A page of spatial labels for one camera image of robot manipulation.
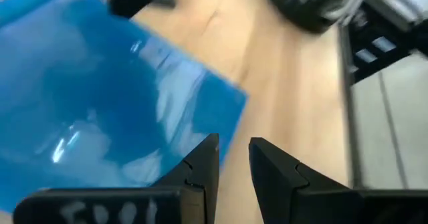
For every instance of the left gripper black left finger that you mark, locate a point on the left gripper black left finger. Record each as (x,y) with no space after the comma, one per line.
(187,204)

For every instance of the black rig frame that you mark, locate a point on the black rig frame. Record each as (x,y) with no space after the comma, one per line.
(374,60)

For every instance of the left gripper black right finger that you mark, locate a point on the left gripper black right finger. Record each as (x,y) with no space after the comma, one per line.
(284,194)

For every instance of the blue jewel case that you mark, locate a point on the blue jewel case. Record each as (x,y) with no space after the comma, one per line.
(83,93)

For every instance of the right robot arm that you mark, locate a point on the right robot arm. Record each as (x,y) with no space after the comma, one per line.
(301,6)

